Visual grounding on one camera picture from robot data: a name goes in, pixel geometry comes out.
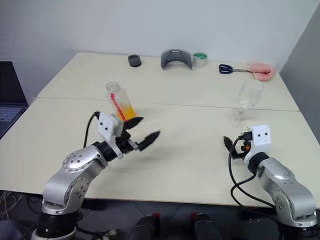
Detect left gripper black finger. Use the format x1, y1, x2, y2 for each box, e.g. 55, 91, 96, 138
123, 116, 145, 131
138, 130, 161, 152

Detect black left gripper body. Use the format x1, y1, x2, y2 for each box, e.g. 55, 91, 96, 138
114, 129, 141, 155

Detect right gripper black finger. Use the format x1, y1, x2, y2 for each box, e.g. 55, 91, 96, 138
223, 135, 235, 154

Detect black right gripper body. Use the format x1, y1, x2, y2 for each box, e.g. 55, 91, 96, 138
231, 129, 254, 161

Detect plastic bottle with orange liquid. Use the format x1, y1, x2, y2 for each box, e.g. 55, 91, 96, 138
105, 81, 145, 123

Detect clear wine glass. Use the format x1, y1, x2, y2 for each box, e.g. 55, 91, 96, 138
228, 79, 265, 127

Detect small black tape roll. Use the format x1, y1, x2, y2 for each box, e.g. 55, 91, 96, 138
127, 54, 143, 68

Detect pink fluffy cloth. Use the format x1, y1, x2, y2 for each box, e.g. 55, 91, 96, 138
247, 61, 277, 82

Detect grey curved visor pad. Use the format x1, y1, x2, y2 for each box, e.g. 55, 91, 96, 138
160, 49, 194, 70

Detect dark rounded shape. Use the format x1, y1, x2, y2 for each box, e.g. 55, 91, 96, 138
190, 212, 224, 240
129, 213, 161, 240

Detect dark laptop computer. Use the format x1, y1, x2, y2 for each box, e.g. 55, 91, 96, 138
0, 61, 30, 140

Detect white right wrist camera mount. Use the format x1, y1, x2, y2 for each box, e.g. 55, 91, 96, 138
243, 123, 273, 166

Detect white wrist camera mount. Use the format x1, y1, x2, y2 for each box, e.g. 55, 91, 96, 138
243, 123, 273, 166
96, 111, 125, 160

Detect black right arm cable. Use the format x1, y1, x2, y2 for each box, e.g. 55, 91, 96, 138
228, 136, 279, 210

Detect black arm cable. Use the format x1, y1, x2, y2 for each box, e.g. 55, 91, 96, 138
228, 136, 279, 210
83, 111, 101, 149

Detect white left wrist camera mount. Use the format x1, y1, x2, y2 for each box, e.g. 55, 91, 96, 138
96, 111, 125, 160

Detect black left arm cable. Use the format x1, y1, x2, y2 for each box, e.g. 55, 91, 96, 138
83, 111, 101, 149

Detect scissors with dark blue handles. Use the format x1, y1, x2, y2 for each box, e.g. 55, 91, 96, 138
218, 63, 256, 75

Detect white floor cable bundle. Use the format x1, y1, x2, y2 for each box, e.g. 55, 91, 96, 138
0, 191, 25, 221

